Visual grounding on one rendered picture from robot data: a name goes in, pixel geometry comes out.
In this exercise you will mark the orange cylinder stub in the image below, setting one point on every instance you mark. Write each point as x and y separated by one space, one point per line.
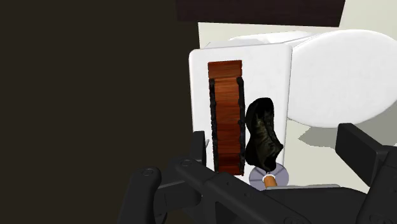
269 181

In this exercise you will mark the grey round disc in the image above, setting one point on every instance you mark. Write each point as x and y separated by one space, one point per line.
280 177

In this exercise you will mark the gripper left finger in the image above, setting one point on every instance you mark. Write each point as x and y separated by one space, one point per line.
198 192

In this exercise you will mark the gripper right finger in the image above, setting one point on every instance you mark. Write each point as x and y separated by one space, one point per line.
380 173

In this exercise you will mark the black crumpled figure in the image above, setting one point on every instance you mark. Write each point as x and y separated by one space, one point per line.
262 136

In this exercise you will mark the brown wooden box black edges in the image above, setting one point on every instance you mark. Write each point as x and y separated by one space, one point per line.
227 121

